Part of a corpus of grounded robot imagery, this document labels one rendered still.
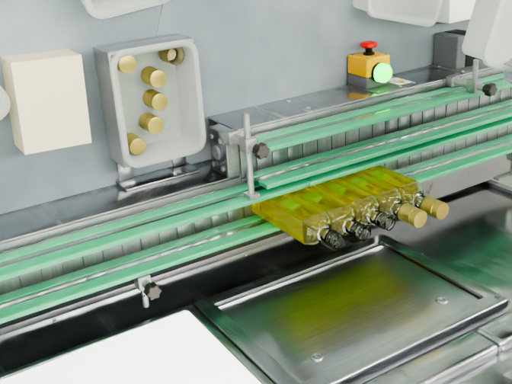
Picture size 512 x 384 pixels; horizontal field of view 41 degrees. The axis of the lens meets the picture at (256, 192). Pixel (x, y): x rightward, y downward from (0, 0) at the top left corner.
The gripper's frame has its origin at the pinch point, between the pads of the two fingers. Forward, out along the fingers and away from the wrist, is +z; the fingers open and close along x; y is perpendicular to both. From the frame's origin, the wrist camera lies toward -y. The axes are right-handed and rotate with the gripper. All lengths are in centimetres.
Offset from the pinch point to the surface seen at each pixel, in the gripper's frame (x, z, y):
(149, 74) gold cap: 19, 28, 63
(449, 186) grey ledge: 33.3, 18.4, -19.8
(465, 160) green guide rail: 24.3, 12.9, -14.7
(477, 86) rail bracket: 6.7, 12.8, -8.3
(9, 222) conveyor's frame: 49, 24, 85
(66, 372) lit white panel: 64, -1, 79
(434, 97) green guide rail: 11.7, 17.3, -1.4
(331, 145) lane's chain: 26.4, 19.5, 21.4
